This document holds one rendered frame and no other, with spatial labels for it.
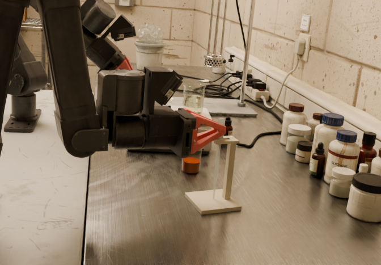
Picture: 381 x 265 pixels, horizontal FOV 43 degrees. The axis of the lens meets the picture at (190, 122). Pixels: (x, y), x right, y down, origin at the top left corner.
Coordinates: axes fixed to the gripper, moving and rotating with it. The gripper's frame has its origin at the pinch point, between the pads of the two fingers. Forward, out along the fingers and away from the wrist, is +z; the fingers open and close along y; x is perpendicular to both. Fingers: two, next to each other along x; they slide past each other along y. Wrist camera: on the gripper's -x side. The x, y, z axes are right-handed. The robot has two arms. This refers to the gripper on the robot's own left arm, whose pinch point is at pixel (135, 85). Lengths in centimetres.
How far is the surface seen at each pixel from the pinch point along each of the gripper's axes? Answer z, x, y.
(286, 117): 34.2, -20.6, 0.6
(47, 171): -3.6, 20.7, -26.3
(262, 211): 28.3, -5.7, -40.3
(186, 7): 12, -26, 240
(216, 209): 21.2, -0.7, -41.7
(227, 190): 21.9, -3.7, -37.3
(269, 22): 29, -43, 77
